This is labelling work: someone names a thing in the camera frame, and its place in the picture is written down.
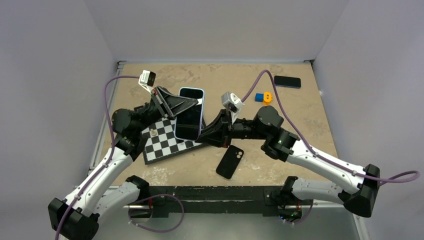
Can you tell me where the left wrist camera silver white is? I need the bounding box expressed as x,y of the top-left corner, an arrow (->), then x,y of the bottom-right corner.
138,70 -> 156,94

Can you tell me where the orange ring block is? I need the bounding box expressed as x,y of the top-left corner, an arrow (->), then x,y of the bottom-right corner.
262,92 -> 273,106

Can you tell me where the light blue cased phone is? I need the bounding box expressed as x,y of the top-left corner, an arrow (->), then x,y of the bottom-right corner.
174,87 -> 205,141

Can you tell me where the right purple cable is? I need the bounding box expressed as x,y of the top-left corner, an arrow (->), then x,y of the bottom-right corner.
241,69 -> 421,226

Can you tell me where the blue cube block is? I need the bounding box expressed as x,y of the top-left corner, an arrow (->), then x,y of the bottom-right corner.
254,93 -> 264,102

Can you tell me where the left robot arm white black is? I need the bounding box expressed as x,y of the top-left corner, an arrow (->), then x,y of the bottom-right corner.
47,86 -> 204,240

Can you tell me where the purple cable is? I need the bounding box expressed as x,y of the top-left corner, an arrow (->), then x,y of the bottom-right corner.
241,69 -> 421,226
54,75 -> 185,240

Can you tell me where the black white chessboard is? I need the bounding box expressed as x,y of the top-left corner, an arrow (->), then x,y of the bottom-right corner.
141,118 -> 207,165

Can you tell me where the black phone case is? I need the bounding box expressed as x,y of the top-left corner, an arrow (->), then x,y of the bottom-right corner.
215,145 -> 244,180

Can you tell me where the aluminium frame rail left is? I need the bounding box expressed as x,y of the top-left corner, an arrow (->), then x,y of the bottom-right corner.
86,79 -> 120,177

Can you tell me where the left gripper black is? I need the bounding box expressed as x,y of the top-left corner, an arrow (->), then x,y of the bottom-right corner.
134,86 -> 199,134

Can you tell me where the blue smartphone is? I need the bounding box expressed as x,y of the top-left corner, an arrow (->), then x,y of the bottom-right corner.
274,75 -> 302,89

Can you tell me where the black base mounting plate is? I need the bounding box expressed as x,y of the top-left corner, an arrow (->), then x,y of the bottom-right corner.
125,185 -> 314,219

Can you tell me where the white chess piece left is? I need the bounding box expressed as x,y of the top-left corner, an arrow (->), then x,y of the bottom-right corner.
150,129 -> 158,137

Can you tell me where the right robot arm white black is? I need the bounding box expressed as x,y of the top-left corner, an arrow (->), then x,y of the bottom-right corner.
197,106 -> 380,218

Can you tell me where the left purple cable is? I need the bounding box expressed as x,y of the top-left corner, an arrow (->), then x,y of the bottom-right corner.
54,75 -> 185,240

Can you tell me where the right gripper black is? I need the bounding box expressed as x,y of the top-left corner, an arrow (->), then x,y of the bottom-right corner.
194,107 -> 267,147

